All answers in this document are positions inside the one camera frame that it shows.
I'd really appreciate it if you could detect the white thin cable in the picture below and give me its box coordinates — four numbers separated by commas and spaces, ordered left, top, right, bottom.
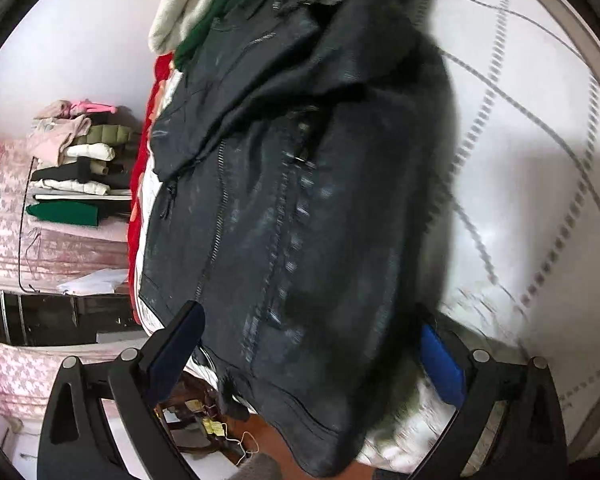
215, 422, 262, 467

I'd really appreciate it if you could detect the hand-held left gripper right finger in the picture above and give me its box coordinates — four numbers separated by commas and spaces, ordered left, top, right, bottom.
409, 322, 569, 480

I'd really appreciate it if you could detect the metal bed frame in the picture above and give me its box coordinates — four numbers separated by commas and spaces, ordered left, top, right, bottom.
0, 290, 83, 347

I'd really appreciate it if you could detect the red cloth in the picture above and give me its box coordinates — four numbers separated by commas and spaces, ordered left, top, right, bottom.
127, 52, 182, 327

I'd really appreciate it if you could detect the dark wooden furniture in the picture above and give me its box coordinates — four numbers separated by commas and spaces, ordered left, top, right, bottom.
154, 374, 262, 457

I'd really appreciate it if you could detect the pink patterned bed cover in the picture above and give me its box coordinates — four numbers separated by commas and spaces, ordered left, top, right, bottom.
0, 130, 132, 293

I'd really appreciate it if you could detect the white folded cloth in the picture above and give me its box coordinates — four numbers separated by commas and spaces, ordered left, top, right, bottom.
57, 268, 131, 296

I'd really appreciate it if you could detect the black zip jacket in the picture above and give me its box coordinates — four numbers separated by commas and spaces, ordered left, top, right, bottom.
137, 0, 457, 479

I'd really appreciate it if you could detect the stack of folded clothes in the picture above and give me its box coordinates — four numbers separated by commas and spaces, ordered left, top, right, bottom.
25, 99, 144, 227

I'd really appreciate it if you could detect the pink patterned cushion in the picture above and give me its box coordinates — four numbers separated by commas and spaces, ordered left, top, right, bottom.
0, 337, 126, 461

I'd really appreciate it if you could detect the white checked bed sheet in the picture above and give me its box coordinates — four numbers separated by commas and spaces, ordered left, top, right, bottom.
360, 0, 600, 468

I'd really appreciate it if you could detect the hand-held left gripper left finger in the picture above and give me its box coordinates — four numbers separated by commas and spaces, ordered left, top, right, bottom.
37, 300, 206, 480

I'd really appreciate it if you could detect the white fluffy garment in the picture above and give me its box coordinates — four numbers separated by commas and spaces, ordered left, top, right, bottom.
148, 0, 242, 54

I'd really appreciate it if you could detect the dark green garment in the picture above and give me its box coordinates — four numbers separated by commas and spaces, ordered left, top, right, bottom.
174, 0, 262, 74

